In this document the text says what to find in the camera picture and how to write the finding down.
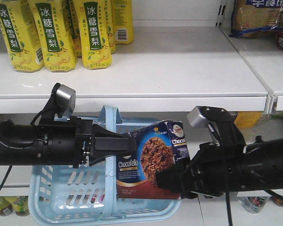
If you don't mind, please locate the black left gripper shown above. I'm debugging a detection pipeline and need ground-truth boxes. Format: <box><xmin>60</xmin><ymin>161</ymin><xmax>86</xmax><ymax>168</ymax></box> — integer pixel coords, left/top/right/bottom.
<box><xmin>72</xmin><ymin>116</ymin><xmax>137</xmax><ymax>169</ymax></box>

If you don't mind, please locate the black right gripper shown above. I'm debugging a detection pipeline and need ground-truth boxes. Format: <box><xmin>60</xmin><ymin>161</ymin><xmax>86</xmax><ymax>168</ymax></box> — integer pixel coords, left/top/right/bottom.
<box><xmin>156</xmin><ymin>127</ymin><xmax>245</xmax><ymax>197</ymax></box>

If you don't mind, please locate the blue Chocofello cookie box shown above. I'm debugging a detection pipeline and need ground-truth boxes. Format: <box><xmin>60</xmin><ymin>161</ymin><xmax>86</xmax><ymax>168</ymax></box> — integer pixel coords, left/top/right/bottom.
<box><xmin>116</xmin><ymin>120</ymin><xmax>190</xmax><ymax>200</ymax></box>

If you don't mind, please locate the light blue plastic basket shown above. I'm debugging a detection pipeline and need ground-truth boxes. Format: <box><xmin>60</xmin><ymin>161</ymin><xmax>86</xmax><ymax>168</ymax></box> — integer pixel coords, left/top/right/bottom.
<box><xmin>28</xmin><ymin>105</ymin><xmax>182</xmax><ymax>226</ymax></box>

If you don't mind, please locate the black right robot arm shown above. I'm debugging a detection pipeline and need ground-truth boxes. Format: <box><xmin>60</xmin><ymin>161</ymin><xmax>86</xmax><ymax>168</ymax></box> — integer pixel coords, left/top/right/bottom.
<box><xmin>156</xmin><ymin>136</ymin><xmax>283</xmax><ymax>200</ymax></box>

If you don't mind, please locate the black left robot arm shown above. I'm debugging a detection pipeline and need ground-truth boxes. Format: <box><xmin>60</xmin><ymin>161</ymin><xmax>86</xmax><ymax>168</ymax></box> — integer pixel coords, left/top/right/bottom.
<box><xmin>0</xmin><ymin>117</ymin><xmax>137</xmax><ymax>168</ymax></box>

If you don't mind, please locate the clear cookie tub yellow label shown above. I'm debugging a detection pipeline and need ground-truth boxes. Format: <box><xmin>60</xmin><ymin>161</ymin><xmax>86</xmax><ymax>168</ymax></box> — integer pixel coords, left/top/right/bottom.
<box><xmin>234</xmin><ymin>111</ymin><xmax>264</xmax><ymax>129</ymax></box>

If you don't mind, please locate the white store shelving unit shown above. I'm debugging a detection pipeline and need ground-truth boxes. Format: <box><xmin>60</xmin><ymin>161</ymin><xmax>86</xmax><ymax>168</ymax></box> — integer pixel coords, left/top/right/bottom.
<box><xmin>0</xmin><ymin>0</ymin><xmax>283</xmax><ymax>226</ymax></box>

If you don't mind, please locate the yellow pear drink bottle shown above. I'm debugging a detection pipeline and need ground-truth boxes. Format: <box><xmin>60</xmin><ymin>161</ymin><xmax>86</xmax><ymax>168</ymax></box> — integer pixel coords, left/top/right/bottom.
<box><xmin>74</xmin><ymin>0</ymin><xmax>112</xmax><ymax>70</ymax></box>
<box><xmin>28</xmin><ymin>0</ymin><xmax>77</xmax><ymax>72</ymax></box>
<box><xmin>111</xmin><ymin>0</ymin><xmax>134</xmax><ymax>44</ymax></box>
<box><xmin>0</xmin><ymin>0</ymin><xmax>44</xmax><ymax>73</ymax></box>

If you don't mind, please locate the biscuit bag blue trim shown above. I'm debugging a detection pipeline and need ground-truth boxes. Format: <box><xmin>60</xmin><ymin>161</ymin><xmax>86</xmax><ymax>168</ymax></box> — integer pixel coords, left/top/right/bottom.
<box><xmin>231</xmin><ymin>0</ymin><xmax>283</xmax><ymax>38</ymax></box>

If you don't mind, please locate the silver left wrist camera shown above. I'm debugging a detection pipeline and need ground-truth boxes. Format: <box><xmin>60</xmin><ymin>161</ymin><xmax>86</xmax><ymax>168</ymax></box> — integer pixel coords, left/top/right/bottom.
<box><xmin>50</xmin><ymin>83</ymin><xmax>76</xmax><ymax>118</ymax></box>

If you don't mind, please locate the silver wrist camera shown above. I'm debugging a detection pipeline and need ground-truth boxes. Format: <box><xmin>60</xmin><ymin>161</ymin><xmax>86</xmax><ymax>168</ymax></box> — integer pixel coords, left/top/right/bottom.
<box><xmin>50</xmin><ymin>83</ymin><xmax>76</xmax><ymax>118</ymax></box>
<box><xmin>187</xmin><ymin>106</ymin><xmax>233</xmax><ymax>128</ymax></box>

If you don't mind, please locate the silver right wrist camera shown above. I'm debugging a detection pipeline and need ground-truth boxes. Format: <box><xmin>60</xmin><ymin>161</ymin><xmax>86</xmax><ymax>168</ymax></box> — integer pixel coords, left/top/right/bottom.
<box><xmin>187</xmin><ymin>106</ymin><xmax>233</xmax><ymax>128</ymax></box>

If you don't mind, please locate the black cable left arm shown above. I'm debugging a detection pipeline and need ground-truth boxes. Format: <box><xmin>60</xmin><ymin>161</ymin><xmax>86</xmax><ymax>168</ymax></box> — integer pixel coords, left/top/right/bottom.
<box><xmin>0</xmin><ymin>105</ymin><xmax>62</xmax><ymax>205</ymax></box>

